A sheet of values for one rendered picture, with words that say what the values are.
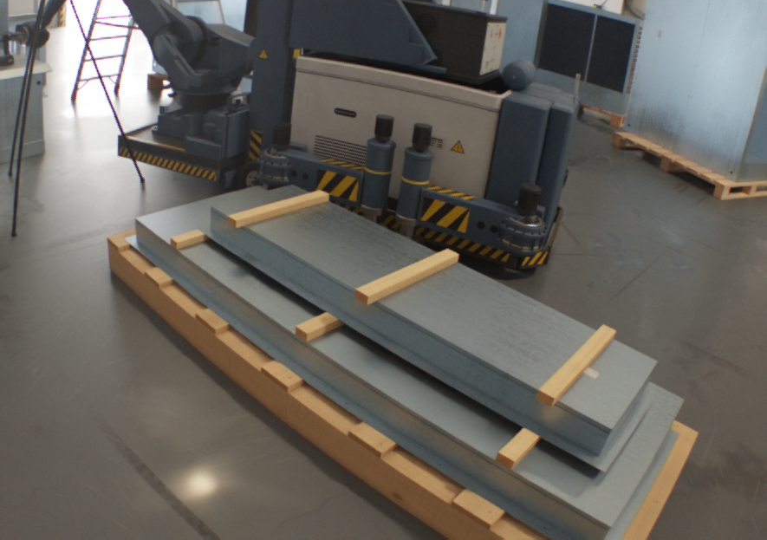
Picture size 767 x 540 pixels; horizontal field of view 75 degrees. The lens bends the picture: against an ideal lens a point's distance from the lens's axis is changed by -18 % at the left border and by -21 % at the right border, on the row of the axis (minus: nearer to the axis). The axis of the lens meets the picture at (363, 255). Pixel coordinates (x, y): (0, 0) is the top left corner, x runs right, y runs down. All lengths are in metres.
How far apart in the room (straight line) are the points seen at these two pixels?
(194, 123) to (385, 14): 1.35
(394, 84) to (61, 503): 2.23
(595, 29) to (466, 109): 5.41
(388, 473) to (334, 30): 2.14
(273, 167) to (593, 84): 5.74
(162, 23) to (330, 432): 2.63
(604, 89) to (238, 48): 5.38
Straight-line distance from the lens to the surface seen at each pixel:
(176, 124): 3.65
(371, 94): 2.91
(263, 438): 1.83
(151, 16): 3.69
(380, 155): 2.72
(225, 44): 3.70
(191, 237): 2.31
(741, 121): 6.22
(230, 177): 3.37
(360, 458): 1.69
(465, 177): 2.84
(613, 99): 7.99
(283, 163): 2.95
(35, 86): 4.32
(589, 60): 8.04
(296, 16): 3.14
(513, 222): 2.60
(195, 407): 1.93
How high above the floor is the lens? 1.28
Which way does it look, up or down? 26 degrees down
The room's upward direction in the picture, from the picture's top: 8 degrees clockwise
